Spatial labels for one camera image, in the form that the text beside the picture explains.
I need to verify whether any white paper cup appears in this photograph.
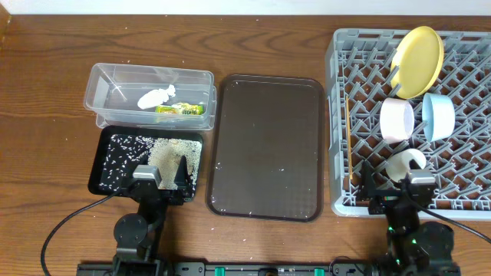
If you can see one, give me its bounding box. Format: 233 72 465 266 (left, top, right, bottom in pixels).
385 149 427 182

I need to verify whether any leftover rice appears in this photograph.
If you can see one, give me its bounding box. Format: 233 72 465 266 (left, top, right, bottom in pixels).
96 134 203 192

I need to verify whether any yellow green snack wrapper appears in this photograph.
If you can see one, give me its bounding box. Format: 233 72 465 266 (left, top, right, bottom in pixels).
155 103 205 115

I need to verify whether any white napkin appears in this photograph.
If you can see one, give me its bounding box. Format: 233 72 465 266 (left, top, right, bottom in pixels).
137 84 176 110

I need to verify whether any wooden chopstick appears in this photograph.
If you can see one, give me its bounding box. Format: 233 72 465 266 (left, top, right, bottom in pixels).
345 96 353 181

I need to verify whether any light blue bowl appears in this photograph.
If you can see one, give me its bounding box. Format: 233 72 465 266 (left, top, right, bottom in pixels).
422 93 455 142

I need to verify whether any yellow plate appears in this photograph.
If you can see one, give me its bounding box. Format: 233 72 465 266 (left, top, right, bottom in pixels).
390 26 444 99

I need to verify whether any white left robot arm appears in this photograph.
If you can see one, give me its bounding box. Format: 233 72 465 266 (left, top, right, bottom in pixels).
110 156 193 276

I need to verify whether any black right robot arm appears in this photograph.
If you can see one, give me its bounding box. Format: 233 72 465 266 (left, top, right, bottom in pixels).
357 162 461 276

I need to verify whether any black waste tray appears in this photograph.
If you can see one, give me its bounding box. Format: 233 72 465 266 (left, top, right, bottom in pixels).
87 126 203 202

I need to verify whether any grey dishwasher rack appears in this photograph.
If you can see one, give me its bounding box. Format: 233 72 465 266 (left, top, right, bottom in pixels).
325 28 490 221

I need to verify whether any dark brown serving tray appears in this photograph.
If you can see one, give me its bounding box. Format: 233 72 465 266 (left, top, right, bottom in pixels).
206 74 325 222

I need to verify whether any clear plastic bin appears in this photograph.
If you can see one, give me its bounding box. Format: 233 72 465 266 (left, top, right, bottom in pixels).
84 63 217 130

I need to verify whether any black left camera cable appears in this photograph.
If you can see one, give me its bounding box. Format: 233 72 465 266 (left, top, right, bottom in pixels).
40 189 127 276

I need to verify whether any black rail with green clips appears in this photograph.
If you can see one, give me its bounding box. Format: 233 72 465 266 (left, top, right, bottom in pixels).
76 256 382 276

